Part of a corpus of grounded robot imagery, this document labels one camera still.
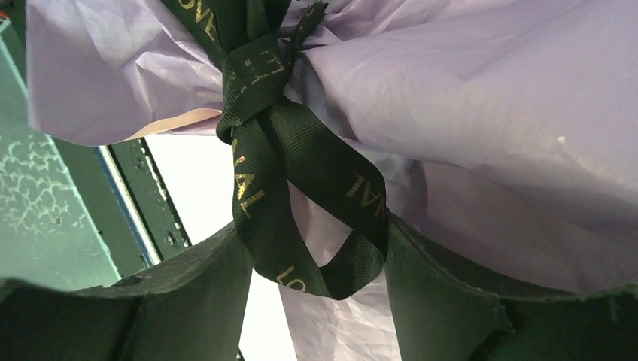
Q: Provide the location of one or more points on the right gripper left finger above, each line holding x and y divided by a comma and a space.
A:
189, 307

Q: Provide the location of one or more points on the pink wrapping paper sheet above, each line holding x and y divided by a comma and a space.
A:
503, 131

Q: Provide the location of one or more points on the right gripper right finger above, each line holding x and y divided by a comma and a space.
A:
446, 307

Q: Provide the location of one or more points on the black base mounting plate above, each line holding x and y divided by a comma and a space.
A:
129, 202

